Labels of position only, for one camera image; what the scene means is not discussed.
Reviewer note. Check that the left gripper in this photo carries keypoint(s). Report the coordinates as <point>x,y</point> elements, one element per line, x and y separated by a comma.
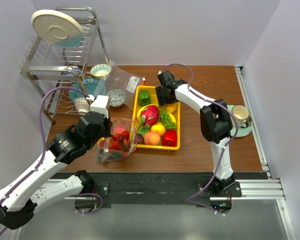
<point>109,124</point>

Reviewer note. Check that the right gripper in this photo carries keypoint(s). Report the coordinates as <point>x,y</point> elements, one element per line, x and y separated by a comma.
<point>162,100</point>

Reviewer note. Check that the yellow bell pepper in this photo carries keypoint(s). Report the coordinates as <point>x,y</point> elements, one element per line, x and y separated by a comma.
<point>102,143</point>

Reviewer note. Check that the pink peach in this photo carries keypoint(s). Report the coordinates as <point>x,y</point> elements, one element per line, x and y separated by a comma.
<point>119,129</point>

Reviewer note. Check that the orange zip top bag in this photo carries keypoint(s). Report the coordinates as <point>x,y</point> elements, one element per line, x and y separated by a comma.
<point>103,155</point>

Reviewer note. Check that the yellow lemon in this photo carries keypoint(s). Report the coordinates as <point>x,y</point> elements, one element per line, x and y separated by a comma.
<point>171,108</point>

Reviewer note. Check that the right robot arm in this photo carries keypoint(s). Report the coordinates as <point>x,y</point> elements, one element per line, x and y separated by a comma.
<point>215,124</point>

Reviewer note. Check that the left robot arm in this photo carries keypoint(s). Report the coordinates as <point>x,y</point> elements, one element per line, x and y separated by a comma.
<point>25,197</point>

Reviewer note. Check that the clear bag with label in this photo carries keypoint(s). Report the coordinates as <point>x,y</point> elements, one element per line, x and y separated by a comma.
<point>118,79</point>

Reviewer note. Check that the green bell pepper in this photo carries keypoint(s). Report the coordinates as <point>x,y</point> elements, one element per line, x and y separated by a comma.
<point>144,97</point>

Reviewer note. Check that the green grapes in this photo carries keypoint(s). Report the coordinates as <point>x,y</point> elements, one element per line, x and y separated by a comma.
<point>167,120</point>

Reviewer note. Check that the red dragon fruit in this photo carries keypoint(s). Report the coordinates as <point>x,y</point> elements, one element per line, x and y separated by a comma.
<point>149,115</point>

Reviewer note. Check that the yellow plastic tray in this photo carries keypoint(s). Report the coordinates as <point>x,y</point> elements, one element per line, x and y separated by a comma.
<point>154,100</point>

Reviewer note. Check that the small yellow fruit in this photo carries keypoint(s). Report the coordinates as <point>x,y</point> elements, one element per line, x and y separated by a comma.
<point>159,128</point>

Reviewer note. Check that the floral grey bowl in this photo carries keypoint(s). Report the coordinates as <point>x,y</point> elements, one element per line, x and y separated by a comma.
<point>117,98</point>

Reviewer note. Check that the dark purple plum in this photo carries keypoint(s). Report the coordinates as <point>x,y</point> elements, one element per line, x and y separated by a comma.
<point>140,139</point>

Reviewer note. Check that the red bell pepper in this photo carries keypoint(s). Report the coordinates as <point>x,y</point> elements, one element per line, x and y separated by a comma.
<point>170,138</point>

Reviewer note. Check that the orange peach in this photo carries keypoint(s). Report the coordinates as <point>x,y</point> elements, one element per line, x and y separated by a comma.
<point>152,138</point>

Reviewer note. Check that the teal striped small bowl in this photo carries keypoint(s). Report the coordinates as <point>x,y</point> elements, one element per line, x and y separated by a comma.
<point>100,70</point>

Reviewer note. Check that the metal dish rack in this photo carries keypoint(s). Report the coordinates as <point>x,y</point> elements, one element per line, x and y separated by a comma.
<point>45,63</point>

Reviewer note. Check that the cream mug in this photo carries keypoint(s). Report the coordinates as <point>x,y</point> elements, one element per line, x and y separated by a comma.
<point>242,116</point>

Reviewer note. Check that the beige and teal plate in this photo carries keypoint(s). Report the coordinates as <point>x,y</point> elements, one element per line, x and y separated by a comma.
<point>57,28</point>

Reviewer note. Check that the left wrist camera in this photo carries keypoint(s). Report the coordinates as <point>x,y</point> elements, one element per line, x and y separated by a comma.
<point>101,105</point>

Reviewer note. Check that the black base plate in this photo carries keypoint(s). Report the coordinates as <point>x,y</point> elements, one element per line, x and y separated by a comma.
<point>102,189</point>

